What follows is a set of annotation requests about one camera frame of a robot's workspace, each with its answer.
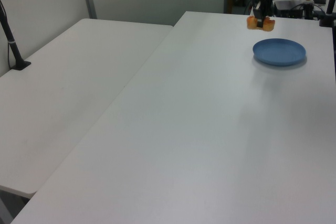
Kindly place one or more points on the white side table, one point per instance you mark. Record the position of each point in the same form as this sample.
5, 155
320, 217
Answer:
65, 82

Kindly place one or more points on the black electronics box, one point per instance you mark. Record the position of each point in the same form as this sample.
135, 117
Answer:
288, 9

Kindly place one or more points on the orange glazed bread roll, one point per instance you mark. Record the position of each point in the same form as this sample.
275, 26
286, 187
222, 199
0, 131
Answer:
251, 23

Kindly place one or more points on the black camera stand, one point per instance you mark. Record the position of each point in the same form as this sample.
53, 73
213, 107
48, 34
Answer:
328, 11
11, 43

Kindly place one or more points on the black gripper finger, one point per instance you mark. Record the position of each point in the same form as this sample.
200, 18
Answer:
260, 15
268, 9

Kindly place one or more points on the blue round plate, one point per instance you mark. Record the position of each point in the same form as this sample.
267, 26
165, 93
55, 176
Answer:
278, 52

